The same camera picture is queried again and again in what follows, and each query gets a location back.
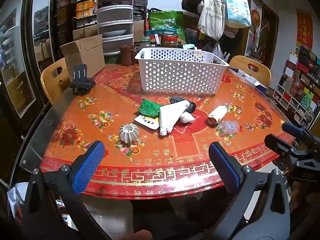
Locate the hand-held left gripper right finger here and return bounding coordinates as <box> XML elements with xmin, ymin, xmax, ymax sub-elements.
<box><xmin>208</xmin><ymin>142</ymin><xmax>292</xmax><ymax>240</ymax></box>

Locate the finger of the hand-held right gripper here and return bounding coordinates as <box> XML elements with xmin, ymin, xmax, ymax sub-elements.
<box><xmin>264</xmin><ymin>134</ymin><xmax>300</xmax><ymax>158</ymax></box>
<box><xmin>282</xmin><ymin>122</ymin><xmax>320</xmax><ymax>146</ymax></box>

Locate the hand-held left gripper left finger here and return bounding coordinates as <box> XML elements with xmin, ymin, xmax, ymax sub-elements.
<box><xmin>22</xmin><ymin>141</ymin><xmax>112</xmax><ymax>240</ymax></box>

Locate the white sock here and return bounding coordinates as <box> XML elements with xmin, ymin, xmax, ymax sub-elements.
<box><xmin>179</xmin><ymin>112</ymin><xmax>195</xmax><ymax>123</ymax></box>

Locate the white and yellow packet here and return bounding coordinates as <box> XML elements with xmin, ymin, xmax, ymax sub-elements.
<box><xmin>134</xmin><ymin>115</ymin><xmax>160</xmax><ymax>130</ymax></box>

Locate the green foil packet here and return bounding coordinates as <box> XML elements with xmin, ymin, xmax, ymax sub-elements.
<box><xmin>138</xmin><ymin>99</ymin><xmax>160</xmax><ymax>117</ymax></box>

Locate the white perforated plastic basket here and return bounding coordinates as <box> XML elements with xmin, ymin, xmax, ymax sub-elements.
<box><xmin>134</xmin><ymin>47</ymin><xmax>230</xmax><ymax>95</ymax></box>

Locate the shelf of small boxes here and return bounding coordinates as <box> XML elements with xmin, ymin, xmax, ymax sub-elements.
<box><xmin>271</xmin><ymin>45</ymin><xmax>320</xmax><ymax>130</ymax></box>

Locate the clear plastic bag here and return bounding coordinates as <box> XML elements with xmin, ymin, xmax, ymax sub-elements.
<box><xmin>217</xmin><ymin>120</ymin><xmax>242</xmax><ymax>137</ymax></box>

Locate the white ribbed ceramic holder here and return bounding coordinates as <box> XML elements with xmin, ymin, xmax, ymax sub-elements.
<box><xmin>119</xmin><ymin>123</ymin><xmax>139</xmax><ymax>147</ymax></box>

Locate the beige rolled towel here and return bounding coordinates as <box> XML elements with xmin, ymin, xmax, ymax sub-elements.
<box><xmin>207</xmin><ymin>105</ymin><xmax>228</xmax><ymax>125</ymax></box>

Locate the white and blue paper box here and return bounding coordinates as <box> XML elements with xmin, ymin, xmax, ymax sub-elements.
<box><xmin>237</xmin><ymin>69</ymin><xmax>268</xmax><ymax>90</ymax></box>

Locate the black sock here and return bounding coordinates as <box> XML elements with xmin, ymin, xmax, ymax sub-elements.
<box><xmin>170</xmin><ymin>96</ymin><xmax>197</xmax><ymax>113</ymax></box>

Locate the white plastic bag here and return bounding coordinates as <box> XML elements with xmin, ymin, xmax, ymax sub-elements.
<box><xmin>7</xmin><ymin>182</ymin><xmax>25</xmax><ymax>220</ymax></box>

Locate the wooden chair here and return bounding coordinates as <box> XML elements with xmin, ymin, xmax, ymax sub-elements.
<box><xmin>229</xmin><ymin>55</ymin><xmax>272</xmax><ymax>88</ymax></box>
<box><xmin>40</xmin><ymin>57</ymin><xmax>72</xmax><ymax>105</ymax></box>

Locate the black phone stand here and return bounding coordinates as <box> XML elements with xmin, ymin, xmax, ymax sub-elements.
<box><xmin>69</xmin><ymin>64</ymin><xmax>96</xmax><ymax>95</ymax></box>

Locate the open cardboard box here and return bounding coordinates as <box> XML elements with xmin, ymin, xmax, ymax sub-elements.
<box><xmin>59</xmin><ymin>34</ymin><xmax>106</xmax><ymax>79</ymax></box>

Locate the brown plastic mug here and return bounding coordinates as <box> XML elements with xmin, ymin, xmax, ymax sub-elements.
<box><xmin>120</xmin><ymin>45</ymin><xmax>137</xmax><ymax>66</ymax></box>

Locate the dark glass door cabinet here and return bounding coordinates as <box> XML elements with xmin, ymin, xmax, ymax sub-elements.
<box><xmin>20</xmin><ymin>0</ymin><xmax>75</xmax><ymax>120</ymax></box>

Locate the pile of small sundries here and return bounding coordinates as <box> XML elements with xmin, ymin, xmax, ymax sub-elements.
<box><xmin>182</xmin><ymin>42</ymin><xmax>227</xmax><ymax>64</ymax></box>

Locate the blue printed tote bag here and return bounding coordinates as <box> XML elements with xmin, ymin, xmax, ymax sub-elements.
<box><xmin>222</xmin><ymin>0</ymin><xmax>252</xmax><ymax>28</ymax></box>

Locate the red lid glass jar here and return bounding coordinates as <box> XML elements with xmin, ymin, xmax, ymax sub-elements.
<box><xmin>164</xmin><ymin>35</ymin><xmax>179</xmax><ymax>48</ymax></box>

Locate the beige canvas tote bag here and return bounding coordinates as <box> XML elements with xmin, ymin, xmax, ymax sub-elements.
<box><xmin>197</xmin><ymin>0</ymin><xmax>225</xmax><ymax>40</ymax></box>

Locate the closed cardboard box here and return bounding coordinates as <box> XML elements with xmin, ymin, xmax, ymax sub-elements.
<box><xmin>133</xmin><ymin>20</ymin><xmax>145</xmax><ymax>43</ymax></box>

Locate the grey stacked drawer unit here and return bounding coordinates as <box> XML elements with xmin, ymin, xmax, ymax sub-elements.
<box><xmin>96</xmin><ymin>0</ymin><xmax>135</xmax><ymax>55</ymax></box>

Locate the green shopping bag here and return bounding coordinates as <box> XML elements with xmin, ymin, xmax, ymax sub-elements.
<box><xmin>149</xmin><ymin>10</ymin><xmax>186</xmax><ymax>34</ymax></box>

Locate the red wall hanging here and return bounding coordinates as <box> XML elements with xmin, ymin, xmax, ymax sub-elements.
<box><xmin>297</xmin><ymin>9</ymin><xmax>314</xmax><ymax>49</ymax></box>

